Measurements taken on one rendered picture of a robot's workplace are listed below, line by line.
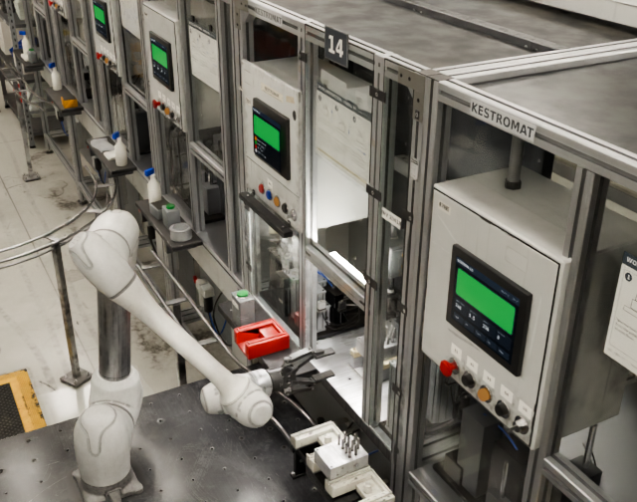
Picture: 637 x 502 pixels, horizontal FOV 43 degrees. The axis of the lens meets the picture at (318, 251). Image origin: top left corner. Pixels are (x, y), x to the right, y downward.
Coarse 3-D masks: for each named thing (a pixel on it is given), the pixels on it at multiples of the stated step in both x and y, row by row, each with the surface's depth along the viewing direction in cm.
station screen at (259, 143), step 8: (256, 112) 262; (264, 120) 258; (272, 120) 252; (280, 128) 248; (256, 136) 266; (280, 136) 250; (256, 144) 268; (264, 144) 262; (280, 144) 251; (256, 152) 269; (264, 152) 263; (272, 152) 258; (280, 152) 252; (272, 160) 259; (280, 160) 254; (280, 168) 255
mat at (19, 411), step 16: (0, 384) 409; (16, 384) 409; (0, 400) 398; (16, 400) 398; (32, 400) 399; (0, 416) 387; (16, 416) 387; (32, 416) 388; (0, 432) 377; (16, 432) 377
